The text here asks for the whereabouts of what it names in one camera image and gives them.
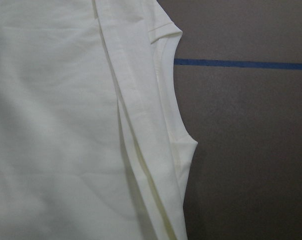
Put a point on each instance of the cream long-sleeve cat shirt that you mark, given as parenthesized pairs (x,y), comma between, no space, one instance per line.
(92,144)

